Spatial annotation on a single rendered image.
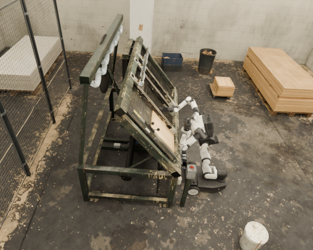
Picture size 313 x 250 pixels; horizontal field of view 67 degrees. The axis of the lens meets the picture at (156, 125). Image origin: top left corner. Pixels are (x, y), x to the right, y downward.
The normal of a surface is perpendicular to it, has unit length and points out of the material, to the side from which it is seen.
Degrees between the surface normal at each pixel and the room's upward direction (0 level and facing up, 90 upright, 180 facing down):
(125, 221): 0
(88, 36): 90
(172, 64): 90
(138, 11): 90
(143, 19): 90
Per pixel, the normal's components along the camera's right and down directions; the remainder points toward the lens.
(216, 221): 0.07, -0.77
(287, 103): 0.03, 0.64
